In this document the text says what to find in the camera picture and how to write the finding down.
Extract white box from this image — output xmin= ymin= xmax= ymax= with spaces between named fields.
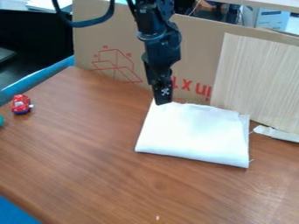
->
xmin=253 ymin=6 xmax=292 ymax=32

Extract white paper scrap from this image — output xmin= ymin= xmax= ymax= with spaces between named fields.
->
xmin=252 ymin=124 xmax=299 ymax=144

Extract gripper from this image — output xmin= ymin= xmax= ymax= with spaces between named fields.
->
xmin=135 ymin=22 xmax=184 ymax=107

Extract cardboard box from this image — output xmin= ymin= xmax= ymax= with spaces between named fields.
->
xmin=71 ymin=0 xmax=299 ymax=107

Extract black cable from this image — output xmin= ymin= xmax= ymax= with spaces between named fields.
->
xmin=50 ymin=0 xmax=117 ymax=29

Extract light wooden board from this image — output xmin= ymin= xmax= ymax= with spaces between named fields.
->
xmin=209 ymin=31 xmax=299 ymax=136

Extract red toy car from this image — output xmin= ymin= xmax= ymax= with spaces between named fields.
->
xmin=9 ymin=94 xmax=36 ymax=115

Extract white cloth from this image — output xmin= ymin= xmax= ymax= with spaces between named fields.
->
xmin=134 ymin=100 xmax=253 ymax=170

